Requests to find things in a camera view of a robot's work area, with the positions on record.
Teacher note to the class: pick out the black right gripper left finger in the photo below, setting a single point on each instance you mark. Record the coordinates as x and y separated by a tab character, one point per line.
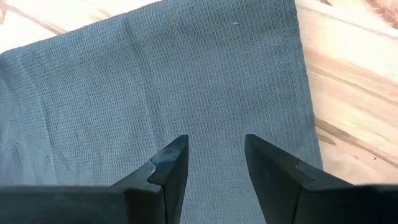
140	199

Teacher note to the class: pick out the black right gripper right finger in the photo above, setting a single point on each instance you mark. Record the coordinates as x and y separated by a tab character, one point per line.
295	199

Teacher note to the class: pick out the grey waffle towel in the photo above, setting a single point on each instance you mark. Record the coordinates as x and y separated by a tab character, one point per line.
186	77

